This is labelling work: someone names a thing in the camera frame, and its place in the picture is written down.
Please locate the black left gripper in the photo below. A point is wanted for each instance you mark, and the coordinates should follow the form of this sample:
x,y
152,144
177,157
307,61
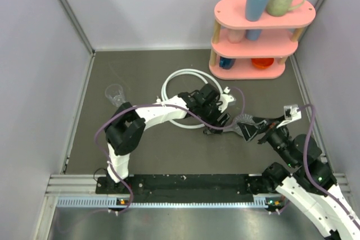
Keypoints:
x,y
214,121

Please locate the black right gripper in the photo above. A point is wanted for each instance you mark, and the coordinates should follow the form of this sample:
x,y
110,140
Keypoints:
x,y
274,126

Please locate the grey shower head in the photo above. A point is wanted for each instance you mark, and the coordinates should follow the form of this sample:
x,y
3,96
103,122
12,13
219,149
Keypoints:
x,y
243,125

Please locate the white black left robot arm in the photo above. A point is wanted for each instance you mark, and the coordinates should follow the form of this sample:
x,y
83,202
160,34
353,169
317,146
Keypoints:
x,y
124,133

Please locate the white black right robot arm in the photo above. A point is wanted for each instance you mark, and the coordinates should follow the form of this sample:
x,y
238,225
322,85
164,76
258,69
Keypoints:
x,y
307,182

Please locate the dark blue mug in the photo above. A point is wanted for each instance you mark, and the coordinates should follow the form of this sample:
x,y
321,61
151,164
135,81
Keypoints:
x,y
226,63

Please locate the orange bowl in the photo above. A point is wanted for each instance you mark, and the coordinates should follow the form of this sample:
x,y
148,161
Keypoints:
x,y
262,63

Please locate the pink three-tier shelf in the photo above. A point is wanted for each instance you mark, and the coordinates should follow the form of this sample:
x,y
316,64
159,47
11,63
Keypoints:
x,y
278,40

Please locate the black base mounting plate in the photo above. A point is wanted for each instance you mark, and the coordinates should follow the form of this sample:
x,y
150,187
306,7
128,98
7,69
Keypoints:
x,y
141,183

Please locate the pink cup on shelf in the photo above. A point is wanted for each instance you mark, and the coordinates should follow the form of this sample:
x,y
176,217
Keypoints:
x,y
235,36

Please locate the blue cup on middle shelf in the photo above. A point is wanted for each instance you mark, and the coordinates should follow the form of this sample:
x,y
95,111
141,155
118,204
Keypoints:
x,y
253,34

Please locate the clear drinking glass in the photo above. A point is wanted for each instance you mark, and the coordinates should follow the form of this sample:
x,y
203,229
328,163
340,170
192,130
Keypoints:
x,y
115,94

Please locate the blue tall cup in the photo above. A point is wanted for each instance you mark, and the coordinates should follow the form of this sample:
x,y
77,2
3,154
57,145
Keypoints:
x,y
254,9

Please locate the green ceramic mug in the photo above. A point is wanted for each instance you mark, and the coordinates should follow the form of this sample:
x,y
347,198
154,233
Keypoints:
x,y
279,8

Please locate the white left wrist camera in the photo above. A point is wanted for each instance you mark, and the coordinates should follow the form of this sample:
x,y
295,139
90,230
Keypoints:
x,y
226,99

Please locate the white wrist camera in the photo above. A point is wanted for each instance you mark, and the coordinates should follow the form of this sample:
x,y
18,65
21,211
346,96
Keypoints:
x,y
292,113
226,99

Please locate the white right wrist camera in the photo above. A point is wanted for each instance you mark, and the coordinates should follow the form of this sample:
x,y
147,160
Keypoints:
x,y
292,113

